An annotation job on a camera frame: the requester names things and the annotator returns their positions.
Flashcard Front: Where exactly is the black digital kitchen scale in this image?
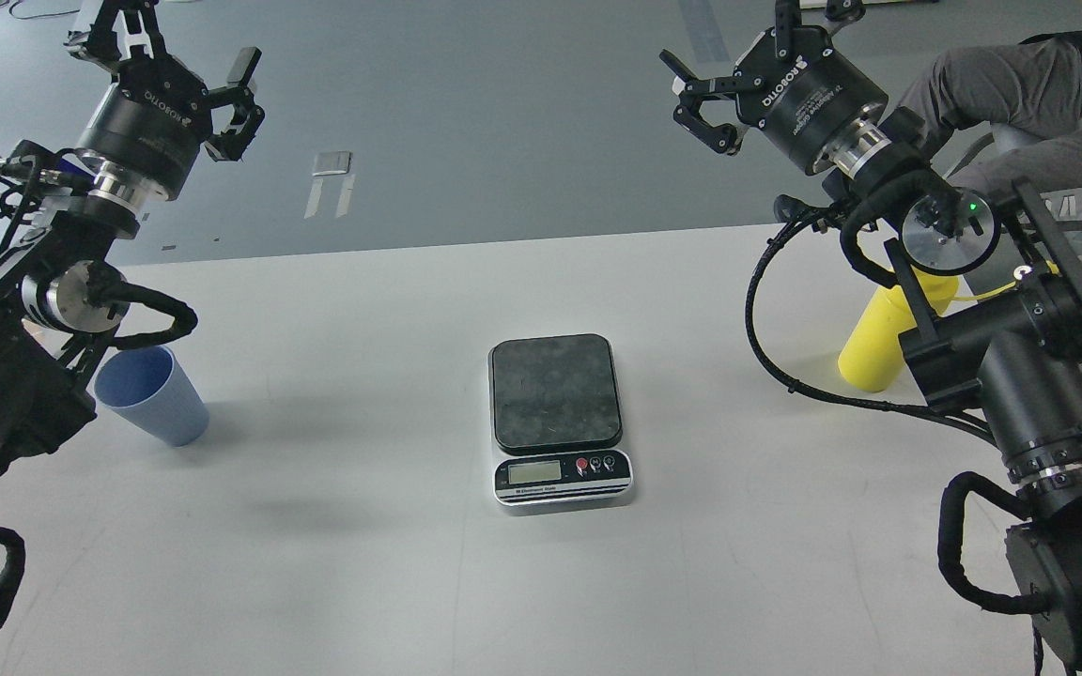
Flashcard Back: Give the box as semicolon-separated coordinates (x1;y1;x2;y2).
487;333;635;511

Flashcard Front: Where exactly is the seated person in grey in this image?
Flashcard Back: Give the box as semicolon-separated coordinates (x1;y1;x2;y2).
898;31;1082;193

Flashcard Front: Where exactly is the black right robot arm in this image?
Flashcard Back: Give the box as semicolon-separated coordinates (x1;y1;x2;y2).
660;1;1082;675

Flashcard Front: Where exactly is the grey floor plate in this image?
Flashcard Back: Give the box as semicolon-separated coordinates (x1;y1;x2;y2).
312;150;353;178

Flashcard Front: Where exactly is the blue ribbed plastic cup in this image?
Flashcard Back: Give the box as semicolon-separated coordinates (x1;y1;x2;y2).
94;346;209;448

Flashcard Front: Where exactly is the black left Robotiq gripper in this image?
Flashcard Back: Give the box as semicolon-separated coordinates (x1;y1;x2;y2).
65;1;265;201

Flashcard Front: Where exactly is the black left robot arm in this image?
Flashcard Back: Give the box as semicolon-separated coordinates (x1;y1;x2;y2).
0;1;266;476

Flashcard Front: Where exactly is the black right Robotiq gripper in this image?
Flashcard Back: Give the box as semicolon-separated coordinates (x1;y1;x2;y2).
660;0;890;177

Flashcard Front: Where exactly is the yellow squeeze bottle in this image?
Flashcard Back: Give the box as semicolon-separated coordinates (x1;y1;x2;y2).
837;269;1011;393

